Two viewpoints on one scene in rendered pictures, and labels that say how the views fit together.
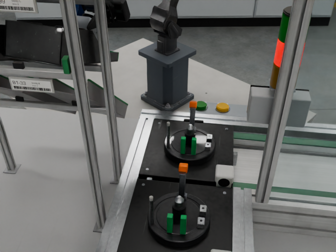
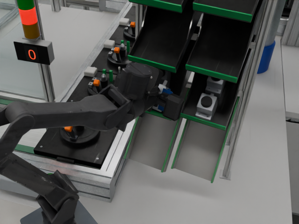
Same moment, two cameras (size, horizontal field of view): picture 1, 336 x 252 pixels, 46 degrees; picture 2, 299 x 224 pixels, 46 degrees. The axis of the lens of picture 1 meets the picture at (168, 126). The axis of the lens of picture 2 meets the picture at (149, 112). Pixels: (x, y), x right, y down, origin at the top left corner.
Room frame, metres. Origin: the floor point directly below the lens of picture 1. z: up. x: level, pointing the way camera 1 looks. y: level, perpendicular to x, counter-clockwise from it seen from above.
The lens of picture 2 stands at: (1.70, 0.25, 1.85)
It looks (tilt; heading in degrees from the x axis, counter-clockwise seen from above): 41 degrees down; 185
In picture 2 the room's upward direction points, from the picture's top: 2 degrees clockwise
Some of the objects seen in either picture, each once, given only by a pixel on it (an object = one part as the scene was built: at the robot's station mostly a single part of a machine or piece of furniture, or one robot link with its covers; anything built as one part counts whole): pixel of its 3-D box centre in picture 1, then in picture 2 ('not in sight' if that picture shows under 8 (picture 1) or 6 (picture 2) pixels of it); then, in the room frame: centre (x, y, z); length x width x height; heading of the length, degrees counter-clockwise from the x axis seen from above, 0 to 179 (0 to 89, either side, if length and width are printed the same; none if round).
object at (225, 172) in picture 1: (224, 176); not in sight; (0.72, -0.14, 0.97); 0.05 x 0.05 x 0.04; 82
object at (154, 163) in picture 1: (189, 150); (80, 134); (0.83, -0.06, 0.96); 0.24 x 0.24 x 0.02; 82
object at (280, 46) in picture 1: (289, 51); (28, 14); (0.69, -0.23, 1.33); 0.05 x 0.05 x 0.05
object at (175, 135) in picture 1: (189, 145); (80, 130); (0.83, -0.06, 0.98); 0.14 x 0.14 x 0.02
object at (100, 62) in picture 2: not in sight; (122, 51); (0.33, 0.01, 1.01); 0.24 x 0.24 x 0.13; 82
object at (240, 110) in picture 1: (221, 116); (30, 181); (1.03, -0.17, 0.93); 0.21 x 0.07 x 0.06; 82
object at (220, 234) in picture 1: (179, 208); (104, 82); (0.58, -0.02, 1.01); 0.24 x 0.24 x 0.13; 82
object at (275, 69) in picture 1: (284, 74); (30, 28); (0.69, -0.23, 1.28); 0.05 x 0.05 x 0.05
